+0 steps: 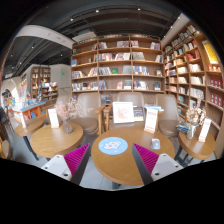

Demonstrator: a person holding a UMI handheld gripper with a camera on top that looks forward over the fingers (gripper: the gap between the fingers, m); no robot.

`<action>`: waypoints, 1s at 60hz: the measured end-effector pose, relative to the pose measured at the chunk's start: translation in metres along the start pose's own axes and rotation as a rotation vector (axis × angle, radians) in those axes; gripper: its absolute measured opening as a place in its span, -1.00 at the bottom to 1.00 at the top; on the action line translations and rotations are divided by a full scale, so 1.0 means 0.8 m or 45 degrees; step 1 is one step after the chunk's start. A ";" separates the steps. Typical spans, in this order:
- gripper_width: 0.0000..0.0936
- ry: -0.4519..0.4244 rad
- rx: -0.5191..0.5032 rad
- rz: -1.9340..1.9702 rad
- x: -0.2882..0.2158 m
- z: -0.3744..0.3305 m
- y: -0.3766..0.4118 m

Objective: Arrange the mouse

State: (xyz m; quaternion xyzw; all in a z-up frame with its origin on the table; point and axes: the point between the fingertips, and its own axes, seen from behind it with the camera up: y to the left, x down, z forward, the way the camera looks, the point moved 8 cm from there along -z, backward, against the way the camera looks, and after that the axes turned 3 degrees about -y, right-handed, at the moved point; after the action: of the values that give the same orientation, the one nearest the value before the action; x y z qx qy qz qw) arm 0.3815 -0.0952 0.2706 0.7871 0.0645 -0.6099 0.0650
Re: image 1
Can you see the grey computer mouse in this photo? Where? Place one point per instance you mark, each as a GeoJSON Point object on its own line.
{"type": "Point", "coordinates": [155, 144]}

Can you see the orange blue display counter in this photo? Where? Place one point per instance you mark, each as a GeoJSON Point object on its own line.
{"type": "Point", "coordinates": [30, 112]}

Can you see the large wooden back bookshelf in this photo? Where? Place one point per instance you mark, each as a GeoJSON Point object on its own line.
{"type": "Point", "coordinates": [119, 62]}

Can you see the flower vase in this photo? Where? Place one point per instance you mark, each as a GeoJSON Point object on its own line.
{"type": "Point", "coordinates": [67, 111]}
{"type": "Point", "coordinates": [195, 117]}

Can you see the beige armchair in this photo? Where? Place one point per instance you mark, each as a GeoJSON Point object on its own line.
{"type": "Point", "coordinates": [137, 99]}
{"type": "Point", "coordinates": [89, 117]}
{"type": "Point", "coordinates": [169, 119]}

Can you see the round wooden left table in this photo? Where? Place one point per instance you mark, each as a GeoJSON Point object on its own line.
{"type": "Point", "coordinates": [48, 142]}

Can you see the beige left armchair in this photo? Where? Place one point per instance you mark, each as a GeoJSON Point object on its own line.
{"type": "Point", "coordinates": [89, 117]}

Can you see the white red sign stand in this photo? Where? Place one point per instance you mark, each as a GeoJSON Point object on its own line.
{"type": "Point", "coordinates": [151, 120]}

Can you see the left table sign stand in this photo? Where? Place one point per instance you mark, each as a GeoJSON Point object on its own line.
{"type": "Point", "coordinates": [53, 118]}

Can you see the wooden right wall bookshelf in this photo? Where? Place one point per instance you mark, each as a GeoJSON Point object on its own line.
{"type": "Point", "coordinates": [190, 76]}

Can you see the yellow poster on shelf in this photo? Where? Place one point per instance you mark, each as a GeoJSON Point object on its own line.
{"type": "Point", "coordinates": [210, 52]}

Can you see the stack of books right table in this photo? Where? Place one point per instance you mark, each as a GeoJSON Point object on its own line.
{"type": "Point", "coordinates": [183, 126]}

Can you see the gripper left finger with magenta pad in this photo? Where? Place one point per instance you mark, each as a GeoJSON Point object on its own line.
{"type": "Point", "coordinates": [70, 167]}

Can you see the right table sign stand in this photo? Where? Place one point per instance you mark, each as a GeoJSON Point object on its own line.
{"type": "Point", "coordinates": [204, 130]}

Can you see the distant wooden bookshelf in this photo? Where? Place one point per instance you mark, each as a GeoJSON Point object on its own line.
{"type": "Point", "coordinates": [40, 82]}

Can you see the book on chair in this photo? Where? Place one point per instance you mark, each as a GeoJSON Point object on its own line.
{"type": "Point", "coordinates": [138, 114]}

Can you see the round wooden right table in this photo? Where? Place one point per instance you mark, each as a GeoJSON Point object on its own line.
{"type": "Point", "coordinates": [195, 148]}

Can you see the round wooden centre table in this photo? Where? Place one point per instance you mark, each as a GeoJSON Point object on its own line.
{"type": "Point", "coordinates": [122, 168]}

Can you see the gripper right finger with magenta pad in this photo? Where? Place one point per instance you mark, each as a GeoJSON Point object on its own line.
{"type": "Point", "coordinates": [152, 166]}

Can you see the far left wooden table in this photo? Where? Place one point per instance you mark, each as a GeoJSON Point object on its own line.
{"type": "Point", "coordinates": [31, 126]}

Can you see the table sign stand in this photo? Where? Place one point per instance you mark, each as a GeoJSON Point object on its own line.
{"type": "Point", "coordinates": [204, 130]}
{"type": "Point", "coordinates": [53, 118]}

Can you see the round blue mouse pad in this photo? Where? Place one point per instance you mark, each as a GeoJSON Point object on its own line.
{"type": "Point", "coordinates": [113, 145]}

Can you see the beige right armchair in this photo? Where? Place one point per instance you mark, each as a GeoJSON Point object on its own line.
{"type": "Point", "coordinates": [169, 119]}

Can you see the right flower vase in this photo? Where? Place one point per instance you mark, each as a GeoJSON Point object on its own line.
{"type": "Point", "coordinates": [195, 117]}

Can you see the framed pink picture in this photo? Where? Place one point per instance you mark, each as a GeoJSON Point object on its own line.
{"type": "Point", "coordinates": [123, 112]}

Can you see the round wooden table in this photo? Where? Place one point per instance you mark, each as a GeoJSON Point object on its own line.
{"type": "Point", "coordinates": [48, 142]}
{"type": "Point", "coordinates": [195, 148]}
{"type": "Point", "coordinates": [122, 168]}

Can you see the beige middle armchair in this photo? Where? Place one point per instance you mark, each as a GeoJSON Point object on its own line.
{"type": "Point", "coordinates": [137, 99]}

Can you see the left flower vase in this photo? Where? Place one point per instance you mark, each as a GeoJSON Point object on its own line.
{"type": "Point", "coordinates": [67, 111]}

